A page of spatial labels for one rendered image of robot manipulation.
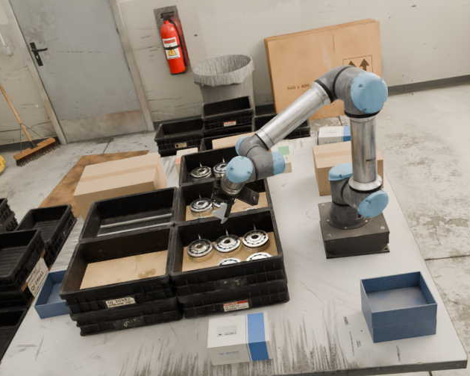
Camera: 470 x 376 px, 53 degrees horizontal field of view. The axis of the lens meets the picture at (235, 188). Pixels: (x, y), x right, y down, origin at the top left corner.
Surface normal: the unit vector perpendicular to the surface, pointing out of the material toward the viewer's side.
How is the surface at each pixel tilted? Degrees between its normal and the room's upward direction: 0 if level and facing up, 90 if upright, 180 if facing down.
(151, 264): 0
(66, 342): 0
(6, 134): 90
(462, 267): 0
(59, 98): 90
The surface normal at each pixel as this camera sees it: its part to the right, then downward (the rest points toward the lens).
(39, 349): -0.18, -0.83
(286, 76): -0.06, 0.35
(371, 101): 0.35, 0.32
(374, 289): 0.02, 0.53
